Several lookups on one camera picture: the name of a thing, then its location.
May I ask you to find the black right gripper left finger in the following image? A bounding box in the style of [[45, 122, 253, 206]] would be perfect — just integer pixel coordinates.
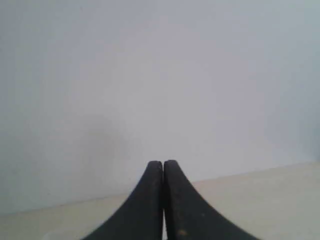
[[84, 161, 163, 240]]

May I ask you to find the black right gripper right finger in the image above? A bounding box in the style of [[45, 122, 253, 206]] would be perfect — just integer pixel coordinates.
[[163, 160, 257, 240]]

